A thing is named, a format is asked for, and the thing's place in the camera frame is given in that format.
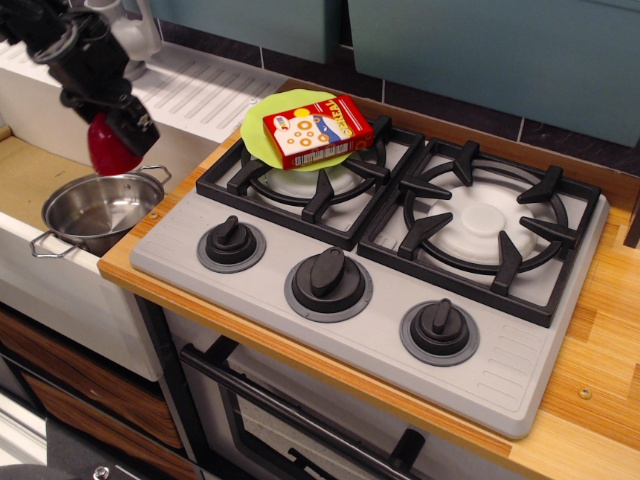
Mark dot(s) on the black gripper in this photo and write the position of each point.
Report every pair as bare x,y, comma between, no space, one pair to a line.
85,58

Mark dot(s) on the red toy sweet potato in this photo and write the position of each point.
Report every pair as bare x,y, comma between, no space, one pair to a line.
108,154

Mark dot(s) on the red cereal box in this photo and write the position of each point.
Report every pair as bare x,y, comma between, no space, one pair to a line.
317,132

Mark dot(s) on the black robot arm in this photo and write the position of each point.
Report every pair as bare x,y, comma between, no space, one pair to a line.
20,19

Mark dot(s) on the stainless steel pot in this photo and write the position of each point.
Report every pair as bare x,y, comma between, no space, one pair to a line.
94,212

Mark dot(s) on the lime green plate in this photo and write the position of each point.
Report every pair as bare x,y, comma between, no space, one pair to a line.
255,130

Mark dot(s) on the grey toy faucet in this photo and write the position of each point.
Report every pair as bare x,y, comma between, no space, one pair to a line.
139,38

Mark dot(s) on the black left stove knob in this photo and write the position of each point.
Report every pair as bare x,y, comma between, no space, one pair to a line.
231,246

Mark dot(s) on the black stove knob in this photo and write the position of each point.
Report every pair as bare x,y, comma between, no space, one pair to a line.
231,246
439,333
329,287

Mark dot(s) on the black left burner grate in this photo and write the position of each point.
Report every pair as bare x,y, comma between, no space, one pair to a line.
332,204

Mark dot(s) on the black burner grate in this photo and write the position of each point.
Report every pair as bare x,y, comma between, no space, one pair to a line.
512,237
332,204

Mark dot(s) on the black middle stove knob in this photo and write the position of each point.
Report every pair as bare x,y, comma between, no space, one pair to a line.
329,287

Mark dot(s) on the wooden drawer front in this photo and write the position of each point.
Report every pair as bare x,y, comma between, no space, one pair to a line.
120,410

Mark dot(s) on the toy oven door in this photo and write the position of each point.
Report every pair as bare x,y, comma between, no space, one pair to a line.
281,423

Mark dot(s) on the grey toy stove top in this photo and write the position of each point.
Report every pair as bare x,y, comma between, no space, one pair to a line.
499,387

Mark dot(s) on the black right stove knob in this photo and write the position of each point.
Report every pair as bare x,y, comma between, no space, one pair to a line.
439,333

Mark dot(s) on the black right burner grate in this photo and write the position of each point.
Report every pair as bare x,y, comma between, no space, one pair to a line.
512,237

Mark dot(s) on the black oven door handle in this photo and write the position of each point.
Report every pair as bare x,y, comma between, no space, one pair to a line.
213,364

